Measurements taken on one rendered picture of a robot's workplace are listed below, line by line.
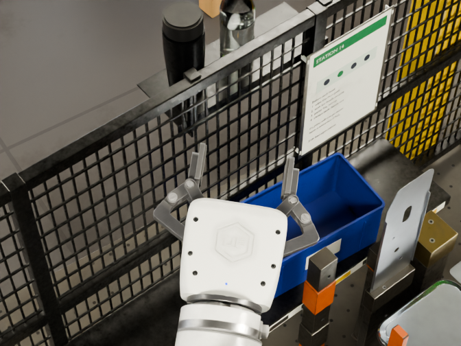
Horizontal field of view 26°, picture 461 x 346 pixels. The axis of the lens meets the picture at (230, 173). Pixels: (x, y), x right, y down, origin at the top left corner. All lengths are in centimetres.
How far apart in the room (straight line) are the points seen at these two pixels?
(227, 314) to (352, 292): 152
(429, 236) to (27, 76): 215
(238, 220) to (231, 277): 6
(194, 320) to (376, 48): 117
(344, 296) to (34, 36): 203
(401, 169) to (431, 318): 36
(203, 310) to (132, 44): 305
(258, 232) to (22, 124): 280
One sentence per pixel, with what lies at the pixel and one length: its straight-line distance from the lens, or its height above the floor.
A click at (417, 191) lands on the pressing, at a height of 129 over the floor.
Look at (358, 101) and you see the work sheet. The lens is 213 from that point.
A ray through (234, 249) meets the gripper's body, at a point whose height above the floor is 197.
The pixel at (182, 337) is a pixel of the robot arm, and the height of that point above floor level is 194.
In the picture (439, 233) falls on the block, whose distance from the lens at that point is 214.
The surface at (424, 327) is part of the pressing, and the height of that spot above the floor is 100.
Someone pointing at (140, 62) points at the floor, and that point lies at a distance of 389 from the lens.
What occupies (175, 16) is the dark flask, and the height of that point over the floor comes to 161.
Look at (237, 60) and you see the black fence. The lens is 174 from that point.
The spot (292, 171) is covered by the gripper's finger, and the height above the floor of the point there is 199.
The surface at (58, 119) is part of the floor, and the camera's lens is 374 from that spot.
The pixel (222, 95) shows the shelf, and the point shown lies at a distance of 184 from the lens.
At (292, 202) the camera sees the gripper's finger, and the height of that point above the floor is 197.
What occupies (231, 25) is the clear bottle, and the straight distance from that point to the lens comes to 181.
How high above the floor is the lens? 280
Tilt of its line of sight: 52 degrees down
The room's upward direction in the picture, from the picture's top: straight up
